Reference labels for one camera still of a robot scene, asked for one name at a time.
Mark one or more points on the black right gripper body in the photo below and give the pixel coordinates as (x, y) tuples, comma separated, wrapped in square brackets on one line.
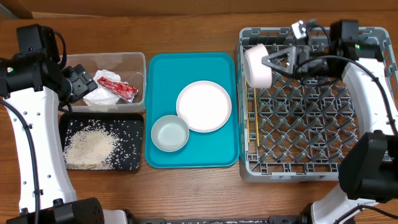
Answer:
[(303, 55)]

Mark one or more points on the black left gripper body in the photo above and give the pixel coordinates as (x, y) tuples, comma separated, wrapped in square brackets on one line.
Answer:
[(82, 84)]

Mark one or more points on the white tissue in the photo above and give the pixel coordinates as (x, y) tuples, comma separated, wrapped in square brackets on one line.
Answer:
[(102, 96)]

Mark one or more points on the pink shallow bowl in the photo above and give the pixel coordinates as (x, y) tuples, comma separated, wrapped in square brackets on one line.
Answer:
[(257, 74)]

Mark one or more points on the red snack wrapper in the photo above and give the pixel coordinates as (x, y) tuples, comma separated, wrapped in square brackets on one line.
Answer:
[(123, 90)]

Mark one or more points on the white rice pile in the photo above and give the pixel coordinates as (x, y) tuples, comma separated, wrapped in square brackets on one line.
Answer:
[(90, 147)]

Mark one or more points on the grey bowl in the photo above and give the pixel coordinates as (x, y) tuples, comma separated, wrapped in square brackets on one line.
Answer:
[(170, 133)]

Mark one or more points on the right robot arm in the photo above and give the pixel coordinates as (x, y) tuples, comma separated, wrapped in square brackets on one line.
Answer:
[(368, 174)]

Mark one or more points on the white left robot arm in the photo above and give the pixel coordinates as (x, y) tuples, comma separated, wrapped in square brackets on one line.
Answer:
[(33, 86)]

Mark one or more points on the clear plastic waste bin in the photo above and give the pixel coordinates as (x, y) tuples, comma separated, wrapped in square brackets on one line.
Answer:
[(130, 66)]

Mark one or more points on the grey dishwasher rack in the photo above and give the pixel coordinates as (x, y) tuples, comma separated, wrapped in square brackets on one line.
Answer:
[(305, 129)]

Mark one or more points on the black plastic tray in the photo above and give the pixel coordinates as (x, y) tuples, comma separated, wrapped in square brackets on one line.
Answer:
[(133, 124)]

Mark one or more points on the teal serving tray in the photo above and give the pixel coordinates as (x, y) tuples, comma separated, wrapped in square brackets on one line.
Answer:
[(168, 75)]

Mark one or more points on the pink plate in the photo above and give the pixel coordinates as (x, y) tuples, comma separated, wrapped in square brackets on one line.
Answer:
[(205, 106)]

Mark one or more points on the black mounting rail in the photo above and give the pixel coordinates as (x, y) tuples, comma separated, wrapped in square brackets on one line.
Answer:
[(274, 219)]

